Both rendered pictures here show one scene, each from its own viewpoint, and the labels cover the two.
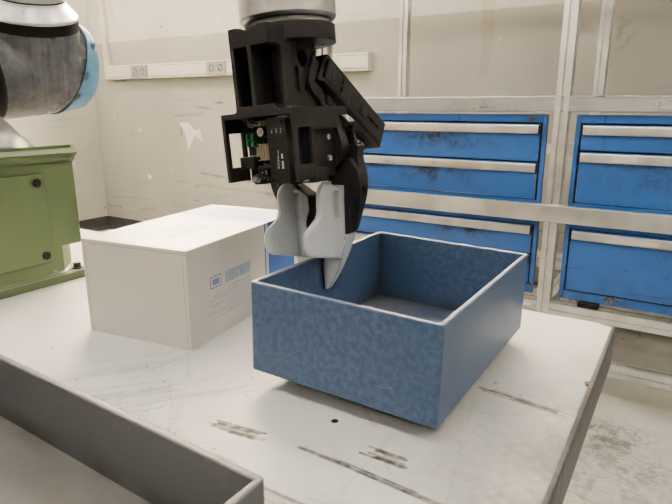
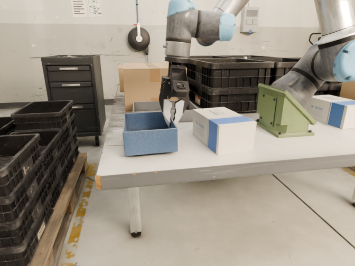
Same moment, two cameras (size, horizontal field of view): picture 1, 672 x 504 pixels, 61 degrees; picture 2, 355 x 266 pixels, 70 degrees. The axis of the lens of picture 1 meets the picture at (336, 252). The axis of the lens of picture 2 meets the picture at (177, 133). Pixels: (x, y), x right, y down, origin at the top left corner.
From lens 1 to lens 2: 1.16 m
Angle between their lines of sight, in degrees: 126
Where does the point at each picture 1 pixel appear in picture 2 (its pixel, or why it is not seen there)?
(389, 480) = not seen: hidden behind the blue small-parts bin
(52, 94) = (326, 72)
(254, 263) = (204, 128)
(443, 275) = (151, 141)
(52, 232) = (275, 117)
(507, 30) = not seen: outside the picture
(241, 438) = not seen: hidden behind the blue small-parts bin
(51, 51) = (322, 54)
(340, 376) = (146, 126)
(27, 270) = (268, 124)
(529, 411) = (113, 144)
